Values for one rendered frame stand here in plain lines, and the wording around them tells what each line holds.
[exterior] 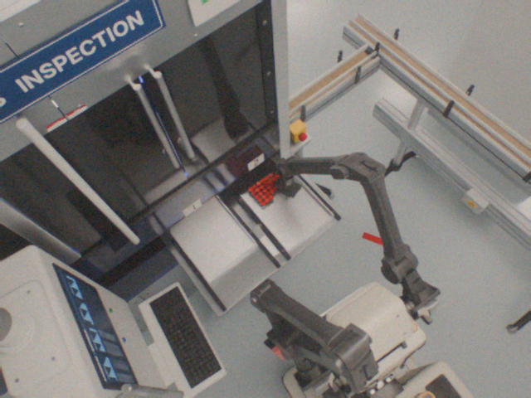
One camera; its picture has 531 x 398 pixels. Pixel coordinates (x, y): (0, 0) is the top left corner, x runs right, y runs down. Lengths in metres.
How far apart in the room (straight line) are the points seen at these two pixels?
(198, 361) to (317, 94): 1.31
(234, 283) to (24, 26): 1.24
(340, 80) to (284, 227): 0.81
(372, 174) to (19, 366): 1.04
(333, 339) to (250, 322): 1.65
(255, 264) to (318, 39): 2.34
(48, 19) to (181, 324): 1.29
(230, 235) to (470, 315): 1.58
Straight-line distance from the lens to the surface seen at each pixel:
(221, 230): 1.96
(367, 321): 1.33
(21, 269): 1.39
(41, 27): 1.06
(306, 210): 1.97
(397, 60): 2.41
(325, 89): 2.23
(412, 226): 2.98
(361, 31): 2.53
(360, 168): 1.34
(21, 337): 1.24
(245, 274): 1.88
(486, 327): 2.93
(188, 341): 1.92
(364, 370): 1.13
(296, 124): 2.01
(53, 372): 1.25
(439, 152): 2.61
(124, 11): 1.11
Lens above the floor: 2.68
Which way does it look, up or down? 65 degrees down
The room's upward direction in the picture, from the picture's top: 8 degrees counter-clockwise
